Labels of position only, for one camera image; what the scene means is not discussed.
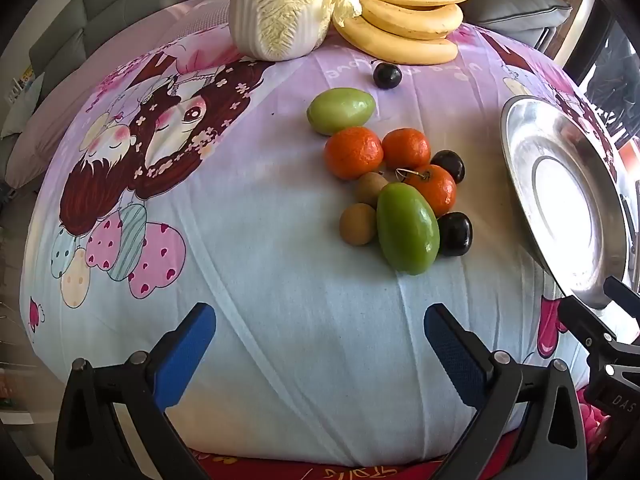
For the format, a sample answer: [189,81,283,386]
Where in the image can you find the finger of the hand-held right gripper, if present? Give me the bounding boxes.
[556,295,623,356]
[602,275,640,323]

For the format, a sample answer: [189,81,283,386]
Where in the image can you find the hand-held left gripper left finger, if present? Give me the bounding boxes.
[54,302,217,480]

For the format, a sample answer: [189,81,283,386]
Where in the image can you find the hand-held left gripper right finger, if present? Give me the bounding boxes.
[424,303,588,480]

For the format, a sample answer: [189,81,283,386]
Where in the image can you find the dark red cherry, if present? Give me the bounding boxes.
[437,211,473,258]
[372,60,403,91]
[430,150,466,184]

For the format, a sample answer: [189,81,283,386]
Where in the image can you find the large green jujube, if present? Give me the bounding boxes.
[376,182,441,276]

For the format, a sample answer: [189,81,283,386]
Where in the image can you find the mandarin orange with stem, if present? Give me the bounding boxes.
[400,164,458,218]

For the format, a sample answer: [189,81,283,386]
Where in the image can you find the round metal plate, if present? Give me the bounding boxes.
[500,95,632,311]

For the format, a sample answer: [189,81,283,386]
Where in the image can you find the small green jujube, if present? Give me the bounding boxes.
[306,88,377,137]

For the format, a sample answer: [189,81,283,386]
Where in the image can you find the red printed cloth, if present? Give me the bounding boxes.
[187,430,506,480]

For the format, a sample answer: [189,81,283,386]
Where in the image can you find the dark tangled outdoor object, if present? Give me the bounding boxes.
[582,35,640,131]

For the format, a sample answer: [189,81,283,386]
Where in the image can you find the grey leather cushion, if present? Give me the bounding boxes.
[529,24,557,52]
[462,0,573,36]

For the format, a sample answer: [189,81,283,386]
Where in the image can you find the white cushion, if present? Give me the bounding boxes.
[0,71,47,140]

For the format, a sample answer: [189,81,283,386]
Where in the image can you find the napa cabbage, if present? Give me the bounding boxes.
[229,0,363,62]

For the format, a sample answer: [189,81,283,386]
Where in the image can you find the grey sofa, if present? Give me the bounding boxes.
[27,0,236,91]

